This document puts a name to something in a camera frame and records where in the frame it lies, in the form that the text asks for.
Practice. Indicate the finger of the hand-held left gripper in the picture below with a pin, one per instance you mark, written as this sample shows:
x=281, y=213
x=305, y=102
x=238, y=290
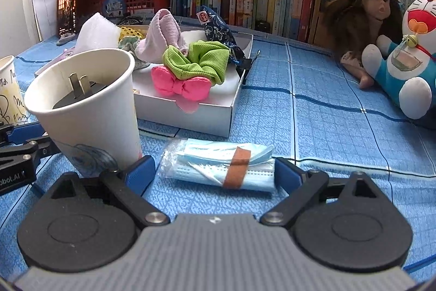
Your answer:
x=37, y=147
x=25, y=133

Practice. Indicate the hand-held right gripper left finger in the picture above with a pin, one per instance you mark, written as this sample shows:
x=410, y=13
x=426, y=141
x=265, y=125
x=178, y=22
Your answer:
x=141, y=173

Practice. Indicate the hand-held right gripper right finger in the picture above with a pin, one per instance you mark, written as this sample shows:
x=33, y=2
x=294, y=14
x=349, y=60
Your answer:
x=288, y=175

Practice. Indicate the pack of blue face masks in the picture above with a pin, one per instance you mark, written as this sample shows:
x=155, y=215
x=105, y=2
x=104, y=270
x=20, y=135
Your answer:
x=204, y=171

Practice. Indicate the white cardboard box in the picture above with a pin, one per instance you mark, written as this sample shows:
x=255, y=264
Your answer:
x=204, y=113

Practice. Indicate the pink bow scrunchie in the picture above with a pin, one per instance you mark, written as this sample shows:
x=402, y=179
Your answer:
x=180, y=88

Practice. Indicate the white foam block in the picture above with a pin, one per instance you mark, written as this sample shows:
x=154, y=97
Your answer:
x=97, y=32

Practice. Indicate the green scrunchie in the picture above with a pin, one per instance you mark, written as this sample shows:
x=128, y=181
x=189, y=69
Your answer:
x=201, y=62

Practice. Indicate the pale pink sock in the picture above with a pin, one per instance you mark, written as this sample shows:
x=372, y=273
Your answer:
x=160, y=35

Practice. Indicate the gold sequin bow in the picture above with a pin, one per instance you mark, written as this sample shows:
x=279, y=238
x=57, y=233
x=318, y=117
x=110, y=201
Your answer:
x=129, y=32

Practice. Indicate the paper cup with scribble drawing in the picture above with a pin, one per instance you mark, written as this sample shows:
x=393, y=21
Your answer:
x=10, y=96

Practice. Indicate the blue checked tablecloth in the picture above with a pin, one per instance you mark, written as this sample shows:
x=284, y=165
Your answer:
x=323, y=141

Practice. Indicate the paper cup with dog drawing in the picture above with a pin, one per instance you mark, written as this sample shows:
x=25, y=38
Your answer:
x=95, y=120

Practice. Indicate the black charger plug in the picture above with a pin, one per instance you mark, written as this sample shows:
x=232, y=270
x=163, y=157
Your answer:
x=78, y=96

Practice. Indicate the black binder clip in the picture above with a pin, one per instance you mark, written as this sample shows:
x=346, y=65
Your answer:
x=245, y=65

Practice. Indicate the smartphone with lit screen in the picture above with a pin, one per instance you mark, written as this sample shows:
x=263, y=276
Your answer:
x=66, y=11

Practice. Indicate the black toy bicycle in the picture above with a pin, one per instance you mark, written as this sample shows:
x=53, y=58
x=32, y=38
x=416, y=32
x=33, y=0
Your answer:
x=131, y=21

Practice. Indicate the blue cat plush toy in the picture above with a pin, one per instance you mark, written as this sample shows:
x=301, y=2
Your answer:
x=405, y=72

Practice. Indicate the brown-haired doll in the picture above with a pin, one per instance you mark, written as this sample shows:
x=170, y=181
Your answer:
x=371, y=4

